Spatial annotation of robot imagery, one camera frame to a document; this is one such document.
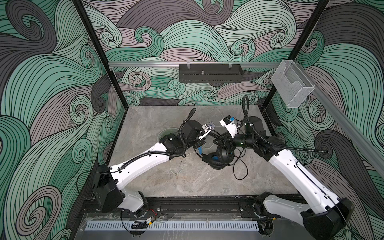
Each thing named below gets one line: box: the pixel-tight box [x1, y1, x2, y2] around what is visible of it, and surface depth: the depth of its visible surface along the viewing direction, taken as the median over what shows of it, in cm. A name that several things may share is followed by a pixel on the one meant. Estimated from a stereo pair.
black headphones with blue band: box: [197, 145, 235, 170], surface depth 70 cm
